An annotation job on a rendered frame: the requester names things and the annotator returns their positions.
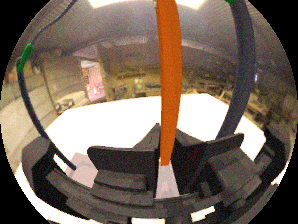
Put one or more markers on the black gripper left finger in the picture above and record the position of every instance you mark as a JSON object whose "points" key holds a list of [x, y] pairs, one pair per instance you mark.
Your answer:
{"points": [[142, 159]]}

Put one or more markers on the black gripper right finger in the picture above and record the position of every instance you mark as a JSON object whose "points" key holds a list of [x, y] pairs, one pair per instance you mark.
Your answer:
{"points": [[189, 156]]}

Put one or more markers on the orange handle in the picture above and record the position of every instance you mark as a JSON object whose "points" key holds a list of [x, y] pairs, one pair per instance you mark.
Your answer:
{"points": [[169, 33]]}

